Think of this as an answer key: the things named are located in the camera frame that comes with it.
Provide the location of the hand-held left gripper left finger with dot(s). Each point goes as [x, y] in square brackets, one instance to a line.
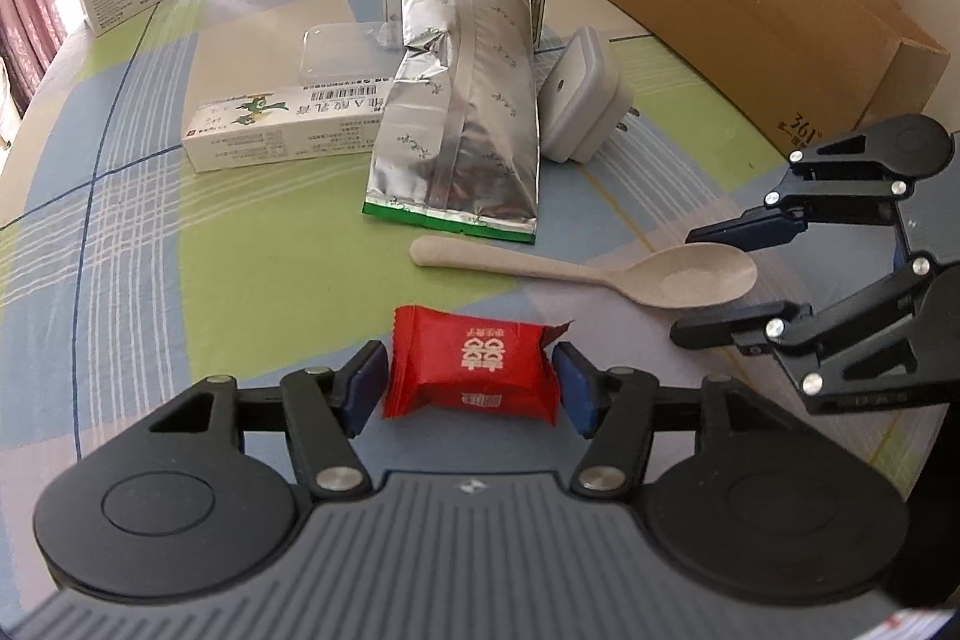
[367, 386]

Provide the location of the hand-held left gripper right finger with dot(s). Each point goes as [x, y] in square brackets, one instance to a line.
[574, 392]

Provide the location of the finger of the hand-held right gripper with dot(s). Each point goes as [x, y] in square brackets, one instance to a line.
[735, 325]
[750, 227]

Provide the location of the beige plastic spoon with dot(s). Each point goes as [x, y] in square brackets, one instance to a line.
[675, 280]

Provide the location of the red snack packet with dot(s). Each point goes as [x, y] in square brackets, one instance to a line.
[465, 370]

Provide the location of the brown cardboard box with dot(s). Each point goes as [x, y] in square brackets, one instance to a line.
[712, 10]

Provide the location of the white ointment box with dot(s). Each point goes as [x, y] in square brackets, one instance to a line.
[285, 130]

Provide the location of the silver foil bag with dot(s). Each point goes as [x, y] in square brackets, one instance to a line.
[465, 108]

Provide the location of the plaid cloth covered desktop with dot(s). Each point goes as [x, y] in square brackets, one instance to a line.
[225, 280]

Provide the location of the white charger plug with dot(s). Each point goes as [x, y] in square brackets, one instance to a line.
[577, 100]

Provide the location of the clear plastic container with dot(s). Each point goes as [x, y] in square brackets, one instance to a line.
[337, 48]

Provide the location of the green cardboard box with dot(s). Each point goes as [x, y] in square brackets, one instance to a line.
[391, 3]

